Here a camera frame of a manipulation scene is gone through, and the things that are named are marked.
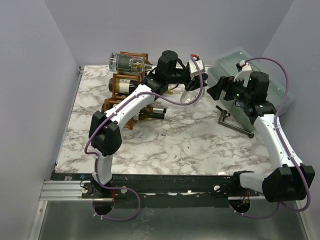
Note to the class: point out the clear bottle dark label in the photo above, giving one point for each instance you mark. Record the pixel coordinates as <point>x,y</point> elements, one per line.
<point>129,64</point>

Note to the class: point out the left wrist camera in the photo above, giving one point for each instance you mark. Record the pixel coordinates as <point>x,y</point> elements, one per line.
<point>196,66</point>

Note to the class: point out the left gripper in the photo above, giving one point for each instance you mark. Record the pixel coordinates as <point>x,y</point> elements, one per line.
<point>194,83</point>

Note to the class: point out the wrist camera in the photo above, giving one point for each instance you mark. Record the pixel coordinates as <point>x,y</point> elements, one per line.
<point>244,71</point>
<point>196,66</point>

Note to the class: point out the black front mounting rail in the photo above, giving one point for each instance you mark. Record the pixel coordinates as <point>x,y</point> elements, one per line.
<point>129,191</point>

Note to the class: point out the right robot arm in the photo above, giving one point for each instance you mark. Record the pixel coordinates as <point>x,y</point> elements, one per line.
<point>290,179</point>

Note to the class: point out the brown wooden wine rack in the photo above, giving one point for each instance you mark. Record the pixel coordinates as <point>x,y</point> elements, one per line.
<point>117,97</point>

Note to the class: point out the translucent green plastic toolbox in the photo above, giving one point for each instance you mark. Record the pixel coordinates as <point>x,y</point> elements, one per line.
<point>225,65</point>

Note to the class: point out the green bottle white label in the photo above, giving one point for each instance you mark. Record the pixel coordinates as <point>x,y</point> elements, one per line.
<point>145,113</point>

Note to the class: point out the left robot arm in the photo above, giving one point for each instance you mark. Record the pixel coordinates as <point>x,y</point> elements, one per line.
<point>105,128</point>

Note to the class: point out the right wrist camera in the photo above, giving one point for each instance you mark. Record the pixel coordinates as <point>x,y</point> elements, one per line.
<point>244,71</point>

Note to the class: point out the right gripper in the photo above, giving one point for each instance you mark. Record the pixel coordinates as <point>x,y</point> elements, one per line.
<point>225,88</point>

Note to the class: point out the clear wine bottle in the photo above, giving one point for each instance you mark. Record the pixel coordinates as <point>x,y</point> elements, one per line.
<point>189,96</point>

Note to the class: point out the dark bottle gold foil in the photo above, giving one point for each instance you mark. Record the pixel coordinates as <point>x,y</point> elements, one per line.
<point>122,86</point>

